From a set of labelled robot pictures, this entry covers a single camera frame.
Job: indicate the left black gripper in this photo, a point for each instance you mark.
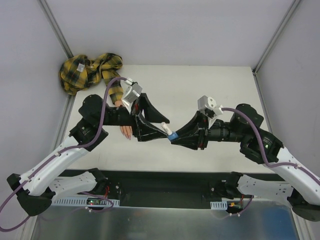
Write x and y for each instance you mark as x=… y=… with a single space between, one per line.
x=135 y=120

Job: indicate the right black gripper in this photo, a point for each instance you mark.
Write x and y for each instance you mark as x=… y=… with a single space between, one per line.
x=203 y=131

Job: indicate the white nail polish cap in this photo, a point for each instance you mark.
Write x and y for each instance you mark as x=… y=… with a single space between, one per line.
x=166 y=129

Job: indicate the blue nail polish bottle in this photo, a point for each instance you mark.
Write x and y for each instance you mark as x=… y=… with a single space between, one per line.
x=173 y=136

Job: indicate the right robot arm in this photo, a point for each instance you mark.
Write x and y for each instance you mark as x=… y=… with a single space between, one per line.
x=300 y=190

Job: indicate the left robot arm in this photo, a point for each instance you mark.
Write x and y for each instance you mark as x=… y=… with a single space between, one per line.
x=39 y=187

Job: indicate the mannequin hand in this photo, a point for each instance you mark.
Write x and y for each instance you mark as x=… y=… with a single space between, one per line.
x=125 y=130

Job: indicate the yellow plaid shirt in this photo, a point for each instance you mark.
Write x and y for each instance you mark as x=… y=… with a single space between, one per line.
x=81 y=73

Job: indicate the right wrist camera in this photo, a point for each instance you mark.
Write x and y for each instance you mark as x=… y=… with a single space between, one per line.
x=209 y=107

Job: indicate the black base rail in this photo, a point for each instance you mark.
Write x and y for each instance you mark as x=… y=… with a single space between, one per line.
x=177 y=190

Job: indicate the right white cable duct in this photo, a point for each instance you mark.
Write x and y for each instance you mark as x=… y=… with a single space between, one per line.
x=225 y=205

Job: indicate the white cable duct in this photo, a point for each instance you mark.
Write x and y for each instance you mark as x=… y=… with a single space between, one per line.
x=225 y=205
x=85 y=201

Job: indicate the left white cable duct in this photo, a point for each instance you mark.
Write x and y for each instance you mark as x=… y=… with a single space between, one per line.
x=85 y=201

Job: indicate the left aluminium frame post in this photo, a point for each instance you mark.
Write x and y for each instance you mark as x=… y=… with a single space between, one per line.
x=55 y=27

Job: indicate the aluminium frame post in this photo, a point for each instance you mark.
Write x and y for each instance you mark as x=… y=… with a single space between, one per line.
x=277 y=34
x=55 y=27

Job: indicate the right aluminium frame post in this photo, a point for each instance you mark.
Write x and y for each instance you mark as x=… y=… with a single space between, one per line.
x=277 y=34

